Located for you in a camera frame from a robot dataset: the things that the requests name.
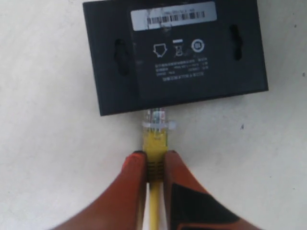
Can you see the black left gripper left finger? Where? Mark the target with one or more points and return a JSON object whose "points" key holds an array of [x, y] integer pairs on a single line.
{"points": [[121, 205]]}

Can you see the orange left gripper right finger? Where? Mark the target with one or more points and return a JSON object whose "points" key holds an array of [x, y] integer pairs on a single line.
{"points": [[189, 206]]}

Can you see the black rectangular adapter box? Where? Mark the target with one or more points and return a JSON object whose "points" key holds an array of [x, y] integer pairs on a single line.
{"points": [[155, 53]]}

